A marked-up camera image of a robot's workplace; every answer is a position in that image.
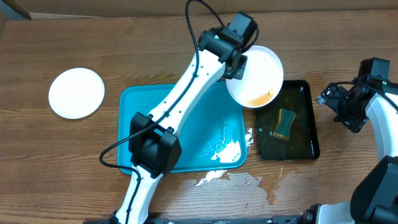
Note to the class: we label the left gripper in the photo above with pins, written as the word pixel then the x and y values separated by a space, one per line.
pixel 239 73

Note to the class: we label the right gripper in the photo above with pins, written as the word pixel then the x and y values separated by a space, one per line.
pixel 336 96

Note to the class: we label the white plate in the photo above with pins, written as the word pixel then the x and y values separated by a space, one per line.
pixel 262 78
pixel 76 93

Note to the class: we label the green yellow sponge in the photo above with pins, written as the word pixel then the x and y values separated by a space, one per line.
pixel 284 124

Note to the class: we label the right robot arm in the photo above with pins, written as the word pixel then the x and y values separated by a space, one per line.
pixel 370 97

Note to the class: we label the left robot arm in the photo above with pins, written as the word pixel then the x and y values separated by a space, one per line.
pixel 153 138

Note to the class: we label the black water tray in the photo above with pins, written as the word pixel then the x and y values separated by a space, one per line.
pixel 303 144

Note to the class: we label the teal plastic tray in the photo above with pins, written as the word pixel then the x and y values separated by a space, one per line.
pixel 212 137

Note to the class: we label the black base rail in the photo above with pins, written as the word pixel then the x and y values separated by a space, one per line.
pixel 274 220

